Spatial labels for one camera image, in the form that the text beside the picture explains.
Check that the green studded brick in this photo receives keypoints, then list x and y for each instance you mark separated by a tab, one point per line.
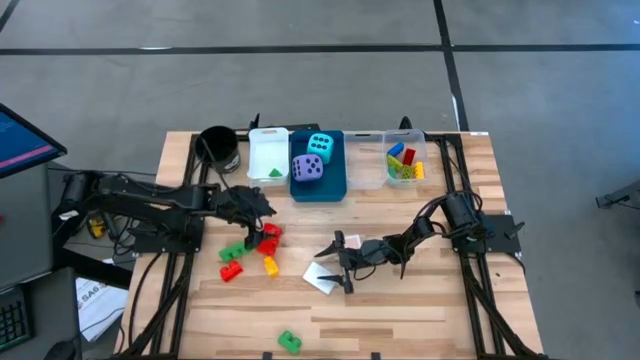
392	174

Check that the small green toy brick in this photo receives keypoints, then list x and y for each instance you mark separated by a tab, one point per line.
275	174

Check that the white plastic bin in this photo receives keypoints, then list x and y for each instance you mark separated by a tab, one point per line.
267	150

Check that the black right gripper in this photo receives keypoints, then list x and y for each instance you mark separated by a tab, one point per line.
370	252

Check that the black clamp lever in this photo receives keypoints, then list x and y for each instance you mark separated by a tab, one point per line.
515	230

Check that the olive studded toy brick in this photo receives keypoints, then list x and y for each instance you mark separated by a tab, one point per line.
406	172

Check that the blue toy brick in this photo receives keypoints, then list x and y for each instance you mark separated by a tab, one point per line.
396	149

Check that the small red toy brick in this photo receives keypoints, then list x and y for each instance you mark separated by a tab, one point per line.
409	157

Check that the teal foam die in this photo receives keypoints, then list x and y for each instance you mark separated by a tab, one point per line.
320	150

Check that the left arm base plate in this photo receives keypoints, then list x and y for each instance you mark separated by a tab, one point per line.
150	245

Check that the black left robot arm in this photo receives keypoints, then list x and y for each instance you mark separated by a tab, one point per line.
150	200

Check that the large yellow toy brick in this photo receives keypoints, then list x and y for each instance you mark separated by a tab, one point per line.
419	171

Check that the black computer mouse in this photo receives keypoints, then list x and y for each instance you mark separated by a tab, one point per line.
60	351

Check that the small yellow toy brick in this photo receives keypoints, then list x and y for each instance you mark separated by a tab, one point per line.
271	266

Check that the long red toy brick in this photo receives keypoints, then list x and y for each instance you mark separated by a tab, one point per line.
272	230

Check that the computer monitor blue screen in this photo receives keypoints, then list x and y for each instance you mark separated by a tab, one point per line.
22	142

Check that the black aluminium table frame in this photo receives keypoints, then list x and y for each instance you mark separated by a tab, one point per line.
452	138

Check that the yellow hand tool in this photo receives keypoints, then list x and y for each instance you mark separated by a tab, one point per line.
96	227

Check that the lime green toy brick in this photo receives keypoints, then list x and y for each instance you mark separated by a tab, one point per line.
394	163

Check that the black keyboard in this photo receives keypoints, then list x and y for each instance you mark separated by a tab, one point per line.
12	320

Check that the black tripod leg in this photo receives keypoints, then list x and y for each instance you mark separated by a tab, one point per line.
612	200

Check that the black bucket with eyes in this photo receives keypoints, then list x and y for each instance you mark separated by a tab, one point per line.
217	145

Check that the green notched toy brick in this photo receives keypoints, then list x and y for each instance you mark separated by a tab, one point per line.
289	342

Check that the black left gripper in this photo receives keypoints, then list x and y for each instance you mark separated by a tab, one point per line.
240	207

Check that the white cardboard box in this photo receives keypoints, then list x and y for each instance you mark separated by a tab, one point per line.
319	277

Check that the purple foam die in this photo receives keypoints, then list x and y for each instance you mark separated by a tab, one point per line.
307	170

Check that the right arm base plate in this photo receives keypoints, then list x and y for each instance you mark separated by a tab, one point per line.
495	245

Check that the long green toy brick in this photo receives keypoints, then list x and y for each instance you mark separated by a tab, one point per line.
232	252

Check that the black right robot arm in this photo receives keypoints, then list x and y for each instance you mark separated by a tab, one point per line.
460	212

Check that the clear plastic bin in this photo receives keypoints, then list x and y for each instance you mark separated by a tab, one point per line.
420	140
365	165

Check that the red notched toy brick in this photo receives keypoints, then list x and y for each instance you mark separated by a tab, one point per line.
230	272

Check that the blue plastic bin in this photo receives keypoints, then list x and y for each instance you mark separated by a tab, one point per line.
330	185

